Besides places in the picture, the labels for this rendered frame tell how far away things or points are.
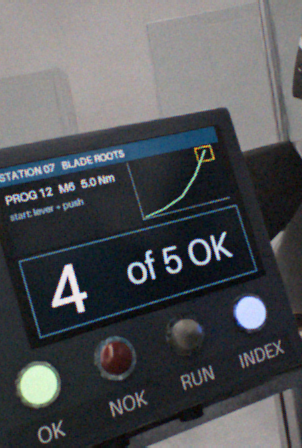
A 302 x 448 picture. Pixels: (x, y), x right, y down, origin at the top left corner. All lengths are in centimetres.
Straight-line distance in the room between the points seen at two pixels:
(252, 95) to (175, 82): 70
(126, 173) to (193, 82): 607
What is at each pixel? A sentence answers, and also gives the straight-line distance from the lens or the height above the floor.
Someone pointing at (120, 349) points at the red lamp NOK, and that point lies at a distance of 44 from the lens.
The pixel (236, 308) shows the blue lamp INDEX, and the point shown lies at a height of 112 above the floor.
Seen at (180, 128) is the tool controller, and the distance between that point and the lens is 50.
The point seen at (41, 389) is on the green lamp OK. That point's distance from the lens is 43.
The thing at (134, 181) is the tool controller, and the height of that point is 122.
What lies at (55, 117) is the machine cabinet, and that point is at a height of 142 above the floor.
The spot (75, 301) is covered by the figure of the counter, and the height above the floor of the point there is 116.
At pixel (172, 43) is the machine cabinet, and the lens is 655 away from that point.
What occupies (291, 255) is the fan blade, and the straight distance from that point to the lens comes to 113.
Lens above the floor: 126
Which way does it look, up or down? 8 degrees down
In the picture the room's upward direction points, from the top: 10 degrees counter-clockwise
